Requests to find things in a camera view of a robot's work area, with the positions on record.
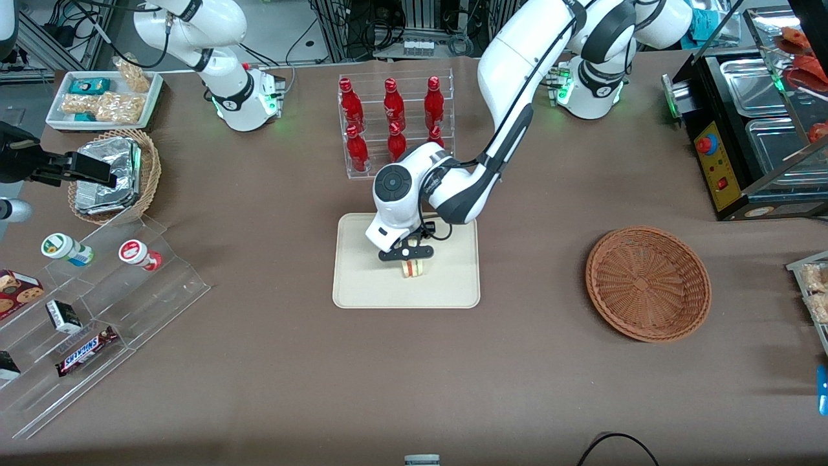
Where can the Snickers chocolate bar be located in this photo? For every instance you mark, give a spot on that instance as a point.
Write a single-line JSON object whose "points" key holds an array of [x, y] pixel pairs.
{"points": [[87, 351]]}

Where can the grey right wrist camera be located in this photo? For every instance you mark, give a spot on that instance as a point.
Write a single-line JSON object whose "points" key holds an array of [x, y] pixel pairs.
{"points": [[13, 210]]}

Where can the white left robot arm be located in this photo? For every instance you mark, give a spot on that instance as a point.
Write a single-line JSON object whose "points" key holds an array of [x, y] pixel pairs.
{"points": [[517, 65]]}

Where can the aluminium foil container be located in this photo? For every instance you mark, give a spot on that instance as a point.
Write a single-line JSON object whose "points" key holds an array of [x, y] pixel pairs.
{"points": [[107, 181]]}

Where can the clear acrylic stepped shelf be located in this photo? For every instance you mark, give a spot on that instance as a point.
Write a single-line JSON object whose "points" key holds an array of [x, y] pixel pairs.
{"points": [[155, 298]]}

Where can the red fried food piece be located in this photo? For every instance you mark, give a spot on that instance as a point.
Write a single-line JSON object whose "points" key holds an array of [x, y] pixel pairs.
{"points": [[819, 132], [808, 72], [792, 39]]}

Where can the peanut snack bag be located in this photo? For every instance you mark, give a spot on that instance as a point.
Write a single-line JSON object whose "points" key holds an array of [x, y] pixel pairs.
{"points": [[119, 107], [77, 105], [134, 76]]}

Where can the grey cylindrical object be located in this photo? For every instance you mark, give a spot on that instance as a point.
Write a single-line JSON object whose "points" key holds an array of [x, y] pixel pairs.
{"points": [[422, 460]]}

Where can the small teal snack packet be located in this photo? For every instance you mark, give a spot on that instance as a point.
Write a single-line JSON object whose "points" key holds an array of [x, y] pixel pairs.
{"points": [[85, 118]]}

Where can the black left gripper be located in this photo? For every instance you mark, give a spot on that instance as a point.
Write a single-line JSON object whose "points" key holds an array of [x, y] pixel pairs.
{"points": [[424, 233]]}

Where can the triangular sandwich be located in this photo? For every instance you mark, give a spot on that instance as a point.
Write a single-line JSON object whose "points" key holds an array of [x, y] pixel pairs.
{"points": [[414, 269]]}

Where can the red lid yogurt cup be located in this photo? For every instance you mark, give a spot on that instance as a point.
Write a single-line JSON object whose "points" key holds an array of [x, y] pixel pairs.
{"points": [[136, 252]]}

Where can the clear acrylic bottle rack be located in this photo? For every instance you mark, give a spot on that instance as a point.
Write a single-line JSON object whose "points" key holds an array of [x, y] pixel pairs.
{"points": [[414, 77]]}

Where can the black white small carton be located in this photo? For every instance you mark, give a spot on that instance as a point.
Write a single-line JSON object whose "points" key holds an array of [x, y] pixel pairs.
{"points": [[63, 317]]}

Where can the white power strip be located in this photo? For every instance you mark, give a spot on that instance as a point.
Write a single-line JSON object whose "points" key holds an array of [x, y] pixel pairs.
{"points": [[418, 46]]}

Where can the cream plastic tray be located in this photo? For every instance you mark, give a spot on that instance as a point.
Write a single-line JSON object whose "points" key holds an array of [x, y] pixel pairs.
{"points": [[362, 285]]}

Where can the black yellow food warmer cabinet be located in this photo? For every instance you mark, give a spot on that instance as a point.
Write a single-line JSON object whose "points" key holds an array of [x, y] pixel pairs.
{"points": [[724, 162]]}

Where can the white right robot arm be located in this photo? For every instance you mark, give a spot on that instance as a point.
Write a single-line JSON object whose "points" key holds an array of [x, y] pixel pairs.
{"points": [[226, 77]]}

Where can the white snack tray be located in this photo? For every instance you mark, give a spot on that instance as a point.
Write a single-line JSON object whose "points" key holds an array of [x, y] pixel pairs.
{"points": [[55, 120]]}

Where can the light wicker basket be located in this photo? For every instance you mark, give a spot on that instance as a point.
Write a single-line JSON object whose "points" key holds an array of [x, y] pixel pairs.
{"points": [[150, 175]]}

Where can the teal cloth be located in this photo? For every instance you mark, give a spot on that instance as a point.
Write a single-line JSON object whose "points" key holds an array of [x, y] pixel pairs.
{"points": [[708, 19]]}

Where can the red cola bottle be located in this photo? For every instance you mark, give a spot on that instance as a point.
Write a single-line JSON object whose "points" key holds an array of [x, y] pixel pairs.
{"points": [[394, 103], [434, 103], [357, 150], [396, 144], [435, 137], [351, 103]]}

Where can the grey snack rack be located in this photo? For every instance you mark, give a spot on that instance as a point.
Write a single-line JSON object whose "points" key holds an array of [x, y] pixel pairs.
{"points": [[799, 264]]}

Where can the green lid yogurt cup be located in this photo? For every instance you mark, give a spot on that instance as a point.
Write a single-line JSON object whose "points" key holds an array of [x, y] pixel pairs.
{"points": [[61, 248]]}

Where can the blue plastic object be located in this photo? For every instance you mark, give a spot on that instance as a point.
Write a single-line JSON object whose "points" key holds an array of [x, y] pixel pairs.
{"points": [[823, 388]]}

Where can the teal snack box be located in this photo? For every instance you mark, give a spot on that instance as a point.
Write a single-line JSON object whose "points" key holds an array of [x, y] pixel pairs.
{"points": [[89, 86]]}

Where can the black small box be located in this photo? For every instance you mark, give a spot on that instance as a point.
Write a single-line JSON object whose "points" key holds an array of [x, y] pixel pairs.
{"points": [[8, 366]]}

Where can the metal warmer pan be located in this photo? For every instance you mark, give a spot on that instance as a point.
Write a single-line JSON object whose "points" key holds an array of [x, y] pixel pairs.
{"points": [[744, 84], [776, 155]]}

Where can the red cookie box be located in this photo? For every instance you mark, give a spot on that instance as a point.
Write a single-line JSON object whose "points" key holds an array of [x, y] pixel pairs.
{"points": [[16, 291]]}

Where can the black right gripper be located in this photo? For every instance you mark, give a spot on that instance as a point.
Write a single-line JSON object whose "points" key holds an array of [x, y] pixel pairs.
{"points": [[19, 157]]}

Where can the clear snack bag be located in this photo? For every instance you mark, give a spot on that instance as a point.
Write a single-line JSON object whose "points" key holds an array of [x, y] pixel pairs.
{"points": [[816, 278], [818, 309]]}

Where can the brown wicker basket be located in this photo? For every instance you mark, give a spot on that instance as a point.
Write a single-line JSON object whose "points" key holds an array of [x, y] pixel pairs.
{"points": [[647, 281]]}

